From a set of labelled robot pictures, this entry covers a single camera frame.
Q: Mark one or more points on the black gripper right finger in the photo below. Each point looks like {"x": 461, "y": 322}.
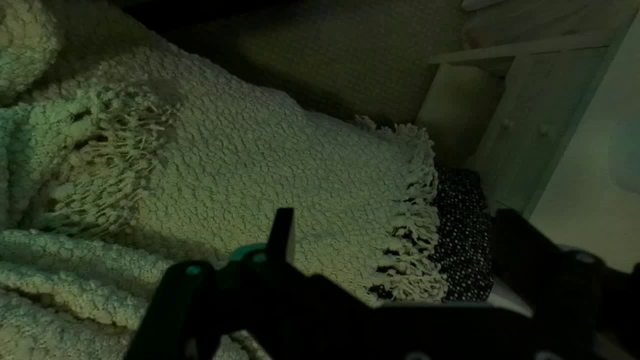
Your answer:
{"x": 546, "y": 281}

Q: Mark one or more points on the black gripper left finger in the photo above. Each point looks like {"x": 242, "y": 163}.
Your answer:
{"x": 182, "y": 313}

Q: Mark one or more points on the white fluffy fringed cloth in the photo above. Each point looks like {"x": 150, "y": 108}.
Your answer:
{"x": 252, "y": 167}

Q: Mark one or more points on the black pebble print duvet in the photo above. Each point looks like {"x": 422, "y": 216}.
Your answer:
{"x": 463, "y": 232}

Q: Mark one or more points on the wooden bunk bed frame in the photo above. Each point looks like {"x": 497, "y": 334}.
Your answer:
{"x": 532, "y": 121}

